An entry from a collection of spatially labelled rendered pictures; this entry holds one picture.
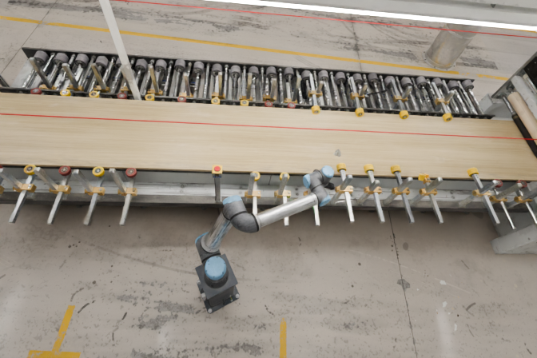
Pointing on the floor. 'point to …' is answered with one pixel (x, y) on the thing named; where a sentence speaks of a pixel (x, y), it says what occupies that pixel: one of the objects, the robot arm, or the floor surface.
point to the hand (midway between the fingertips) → (317, 193)
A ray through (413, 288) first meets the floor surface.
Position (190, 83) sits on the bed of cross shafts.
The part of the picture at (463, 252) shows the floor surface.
